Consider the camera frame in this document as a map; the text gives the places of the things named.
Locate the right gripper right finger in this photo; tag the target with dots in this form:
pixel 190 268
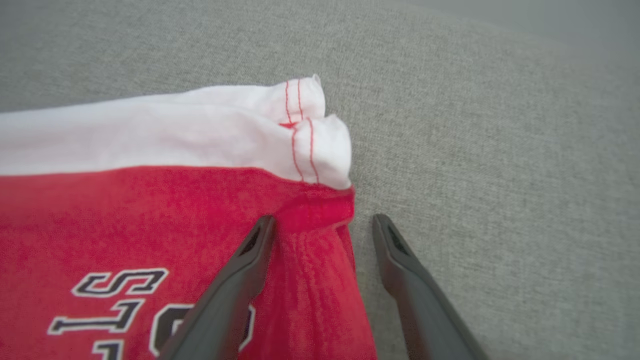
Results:
pixel 425 315

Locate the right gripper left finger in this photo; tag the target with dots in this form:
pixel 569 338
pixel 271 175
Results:
pixel 225 310

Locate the red jersey with black lettering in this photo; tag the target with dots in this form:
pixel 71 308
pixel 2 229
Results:
pixel 150 225

